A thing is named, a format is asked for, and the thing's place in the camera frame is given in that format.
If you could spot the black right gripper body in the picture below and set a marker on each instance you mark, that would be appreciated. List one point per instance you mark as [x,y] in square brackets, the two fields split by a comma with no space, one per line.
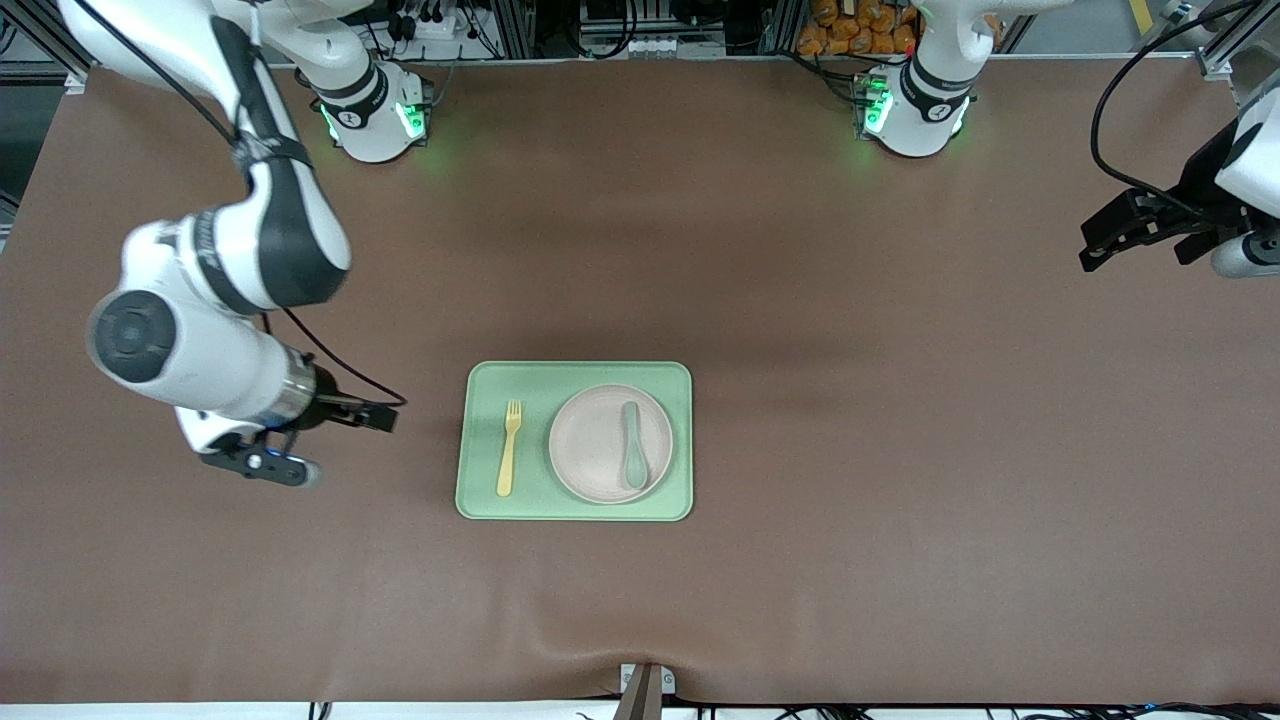
[327,405]

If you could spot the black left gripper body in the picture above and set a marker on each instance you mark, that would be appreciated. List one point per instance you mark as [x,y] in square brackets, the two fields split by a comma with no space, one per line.
[1197,189]

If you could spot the yellow plastic fork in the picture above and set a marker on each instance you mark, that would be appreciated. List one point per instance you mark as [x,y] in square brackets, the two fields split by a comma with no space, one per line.
[508,470]

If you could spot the beige round plate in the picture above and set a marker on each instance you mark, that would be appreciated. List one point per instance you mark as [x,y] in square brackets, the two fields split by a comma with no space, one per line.
[590,440]

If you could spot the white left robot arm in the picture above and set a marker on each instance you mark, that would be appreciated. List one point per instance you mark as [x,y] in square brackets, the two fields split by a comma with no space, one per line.
[920,120]

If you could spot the light green rectangular tray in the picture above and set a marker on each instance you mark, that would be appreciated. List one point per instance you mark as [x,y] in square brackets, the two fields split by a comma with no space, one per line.
[480,500]

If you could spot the green plastic spoon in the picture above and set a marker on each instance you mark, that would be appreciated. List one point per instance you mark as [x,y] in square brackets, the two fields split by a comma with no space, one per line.
[634,465]

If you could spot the orange items in bag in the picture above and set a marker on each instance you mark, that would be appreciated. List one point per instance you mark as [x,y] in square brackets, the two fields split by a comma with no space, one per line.
[850,30]

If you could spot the white power strip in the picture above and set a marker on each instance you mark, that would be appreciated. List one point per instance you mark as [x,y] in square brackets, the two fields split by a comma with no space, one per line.
[440,25]

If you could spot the brown table cover mat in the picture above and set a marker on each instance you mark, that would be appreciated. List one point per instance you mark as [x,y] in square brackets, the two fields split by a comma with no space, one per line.
[800,600]

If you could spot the aluminium frame profile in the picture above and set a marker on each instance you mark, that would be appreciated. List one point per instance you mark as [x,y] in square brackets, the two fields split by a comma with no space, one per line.
[1215,65]
[75,80]

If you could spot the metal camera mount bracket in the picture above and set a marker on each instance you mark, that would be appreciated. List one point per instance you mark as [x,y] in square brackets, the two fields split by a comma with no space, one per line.
[645,690]

